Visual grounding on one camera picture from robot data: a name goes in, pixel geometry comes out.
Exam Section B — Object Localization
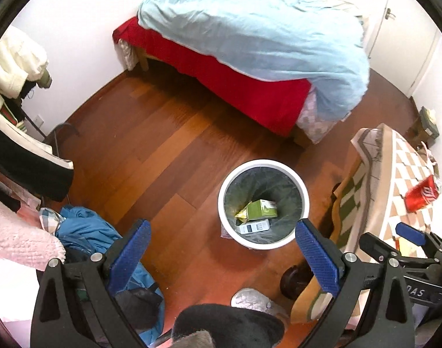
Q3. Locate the small dark stool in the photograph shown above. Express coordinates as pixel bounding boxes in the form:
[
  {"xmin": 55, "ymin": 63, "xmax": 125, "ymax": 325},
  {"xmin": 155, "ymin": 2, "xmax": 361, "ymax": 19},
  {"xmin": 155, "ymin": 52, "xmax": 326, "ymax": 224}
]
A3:
[{"xmin": 405, "ymin": 106, "xmax": 439, "ymax": 149}]

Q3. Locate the blue jacket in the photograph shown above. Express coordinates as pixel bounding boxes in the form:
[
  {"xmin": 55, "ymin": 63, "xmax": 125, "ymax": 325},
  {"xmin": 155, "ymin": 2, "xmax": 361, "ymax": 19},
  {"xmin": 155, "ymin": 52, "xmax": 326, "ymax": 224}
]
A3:
[{"xmin": 55, "ymin": 205, "xmax": 164, "ymax": 345}]

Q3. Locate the black white garment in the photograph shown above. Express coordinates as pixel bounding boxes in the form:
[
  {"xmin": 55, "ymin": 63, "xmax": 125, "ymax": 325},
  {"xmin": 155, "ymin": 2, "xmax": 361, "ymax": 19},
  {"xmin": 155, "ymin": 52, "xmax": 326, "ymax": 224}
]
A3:
[{"xmin": 0, "ymin": 113, "xmax": 74, "ymax": 202}]

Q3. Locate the red cola can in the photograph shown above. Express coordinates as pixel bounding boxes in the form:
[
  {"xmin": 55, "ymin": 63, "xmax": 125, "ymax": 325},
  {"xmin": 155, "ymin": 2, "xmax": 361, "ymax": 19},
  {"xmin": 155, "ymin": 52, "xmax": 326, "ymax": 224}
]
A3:
[{"xmin": 404, "ymin": 174, "xmax": 441, "ymax": 213}]

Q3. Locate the pink fluffy cloth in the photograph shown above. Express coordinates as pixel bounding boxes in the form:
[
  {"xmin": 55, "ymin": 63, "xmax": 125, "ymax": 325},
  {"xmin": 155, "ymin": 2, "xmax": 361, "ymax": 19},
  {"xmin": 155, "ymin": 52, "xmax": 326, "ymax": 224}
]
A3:
[{"xmin": 0, "ymin": 202, "xmax": 66, "ymax": 271}]

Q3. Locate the wooden bed leg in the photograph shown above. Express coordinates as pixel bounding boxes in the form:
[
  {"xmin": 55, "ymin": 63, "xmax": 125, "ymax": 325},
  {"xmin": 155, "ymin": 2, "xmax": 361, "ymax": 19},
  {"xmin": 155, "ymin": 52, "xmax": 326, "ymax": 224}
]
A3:
[{"xmin": 134, "ymin": 47, "xmax": 149, "ymax": 72}]

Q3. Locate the black cable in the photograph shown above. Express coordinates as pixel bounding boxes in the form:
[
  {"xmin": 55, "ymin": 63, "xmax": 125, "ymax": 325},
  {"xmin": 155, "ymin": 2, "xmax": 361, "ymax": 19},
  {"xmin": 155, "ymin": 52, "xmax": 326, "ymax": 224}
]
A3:
[{"xmin": 42, "ymin": 122, "xmax": 79, "ymax": 157}]

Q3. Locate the checkered tablecloth table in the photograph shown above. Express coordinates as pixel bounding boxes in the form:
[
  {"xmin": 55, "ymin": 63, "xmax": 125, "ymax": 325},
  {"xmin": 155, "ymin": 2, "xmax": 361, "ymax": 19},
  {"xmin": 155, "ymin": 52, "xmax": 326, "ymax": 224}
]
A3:
[{"xmin": 290, "ymin": 122, "xmax": 441, "ymax": 325}]

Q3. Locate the grey slipper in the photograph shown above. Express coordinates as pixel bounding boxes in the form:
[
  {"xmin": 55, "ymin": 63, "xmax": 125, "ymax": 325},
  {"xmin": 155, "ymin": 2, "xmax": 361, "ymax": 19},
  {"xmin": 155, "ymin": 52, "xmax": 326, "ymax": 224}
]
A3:
[{"xmin": 230, "ymin": 287, "xmax": 290, "ymax": 328}]

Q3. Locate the red bed sheet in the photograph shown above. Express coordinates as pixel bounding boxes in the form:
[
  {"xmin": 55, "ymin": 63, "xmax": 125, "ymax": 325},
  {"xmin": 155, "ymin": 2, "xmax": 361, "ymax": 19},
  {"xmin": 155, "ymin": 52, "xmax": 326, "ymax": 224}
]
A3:
[{"xmin": 112, "ymin": 17, "xmax": 311, "ymax": 137}]

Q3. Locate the checkered mattress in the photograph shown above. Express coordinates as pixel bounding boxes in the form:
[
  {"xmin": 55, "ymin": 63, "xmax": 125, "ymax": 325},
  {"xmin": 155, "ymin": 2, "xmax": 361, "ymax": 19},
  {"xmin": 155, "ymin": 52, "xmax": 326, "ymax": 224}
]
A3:
[{"xmin": 296, "ymin": 86, "xmax": 338, "ymax": 145}]

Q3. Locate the white door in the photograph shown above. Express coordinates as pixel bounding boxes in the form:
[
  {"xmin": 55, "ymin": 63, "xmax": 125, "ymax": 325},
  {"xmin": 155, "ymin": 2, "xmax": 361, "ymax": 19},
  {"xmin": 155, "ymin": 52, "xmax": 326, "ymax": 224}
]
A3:
[{"xmin": 369, "ymin": 0, "xmax": 437, "ymax": 97}]

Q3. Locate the white round trash bin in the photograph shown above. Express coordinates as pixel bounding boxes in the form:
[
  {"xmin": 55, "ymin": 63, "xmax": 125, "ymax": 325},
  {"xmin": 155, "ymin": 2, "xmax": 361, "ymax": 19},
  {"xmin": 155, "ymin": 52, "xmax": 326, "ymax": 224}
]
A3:
[{"xmin": 217, "ymin": 159, "xmax": 311, "ymax": 251}]

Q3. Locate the black trash bag liner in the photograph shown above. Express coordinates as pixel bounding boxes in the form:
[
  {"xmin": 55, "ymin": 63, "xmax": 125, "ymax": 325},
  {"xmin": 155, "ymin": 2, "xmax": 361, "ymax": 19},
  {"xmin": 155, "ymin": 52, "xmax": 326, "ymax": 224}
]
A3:
[{"xmin": 223, "ymin": 166, "xmax": 304, "ymax": 244}]

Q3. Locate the light blue duvet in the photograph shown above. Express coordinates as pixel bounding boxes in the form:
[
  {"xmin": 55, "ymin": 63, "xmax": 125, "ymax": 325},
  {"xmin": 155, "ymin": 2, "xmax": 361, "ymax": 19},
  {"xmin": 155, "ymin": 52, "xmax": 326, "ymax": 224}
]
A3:
[{"xmin": 137, "ymin": 0, "xmax": 370, "ymax": 120}]

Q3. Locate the green carton box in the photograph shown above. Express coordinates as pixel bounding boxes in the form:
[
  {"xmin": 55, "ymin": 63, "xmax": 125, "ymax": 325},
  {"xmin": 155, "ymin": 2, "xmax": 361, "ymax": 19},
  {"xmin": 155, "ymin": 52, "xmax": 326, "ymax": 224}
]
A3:
[{"xmin": 235, "ymin": 200, "xmax": 278, "ymax": 223}]

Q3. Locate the dark round table foot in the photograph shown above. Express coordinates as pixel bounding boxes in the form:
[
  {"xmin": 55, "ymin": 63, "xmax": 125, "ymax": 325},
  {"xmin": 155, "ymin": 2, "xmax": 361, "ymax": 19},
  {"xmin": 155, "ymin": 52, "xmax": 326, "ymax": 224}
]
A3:
[{"xmin": 280, "ymin": 262, "xmax": 314, "ymax": 300}]

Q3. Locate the white blue small box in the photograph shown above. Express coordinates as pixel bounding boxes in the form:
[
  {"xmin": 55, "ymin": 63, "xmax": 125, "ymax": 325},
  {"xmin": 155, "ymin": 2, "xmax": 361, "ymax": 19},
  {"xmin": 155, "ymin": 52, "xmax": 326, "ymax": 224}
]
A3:
[{"xmin": 236, "ymin": 219, "xmax": 270, "ymax": 235}]

